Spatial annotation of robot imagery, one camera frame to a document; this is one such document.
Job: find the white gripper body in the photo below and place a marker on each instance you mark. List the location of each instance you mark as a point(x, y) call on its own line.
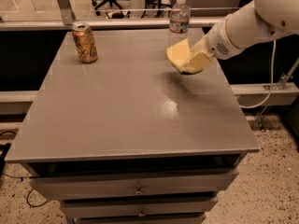
point(215, 43)

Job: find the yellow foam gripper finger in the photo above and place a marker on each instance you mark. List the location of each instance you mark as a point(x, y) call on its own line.
point(198, 46)
point(196, 63)

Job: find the yellow wavy sponge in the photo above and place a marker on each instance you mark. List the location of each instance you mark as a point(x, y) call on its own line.
point(181, 57)

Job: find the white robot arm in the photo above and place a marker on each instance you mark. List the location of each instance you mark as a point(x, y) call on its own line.
point(259, 21)

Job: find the clear plastic water bottle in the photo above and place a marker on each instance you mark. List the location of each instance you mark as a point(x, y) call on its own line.
point(178, 22)

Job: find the grey drawer cabinet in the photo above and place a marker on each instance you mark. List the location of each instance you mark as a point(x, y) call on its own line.
point(96, 131)

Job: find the gold soda can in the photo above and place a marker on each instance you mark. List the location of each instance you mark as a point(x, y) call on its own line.
point(83, 37)

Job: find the top drawer metal knob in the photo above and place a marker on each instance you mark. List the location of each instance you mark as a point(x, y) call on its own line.
point(138, 191)

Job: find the drawer metal knob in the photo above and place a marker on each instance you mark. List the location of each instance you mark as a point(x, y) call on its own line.
point(142, 214)
point(138, 191)

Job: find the grey metal support post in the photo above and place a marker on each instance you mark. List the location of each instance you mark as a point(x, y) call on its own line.
point(67, 13)

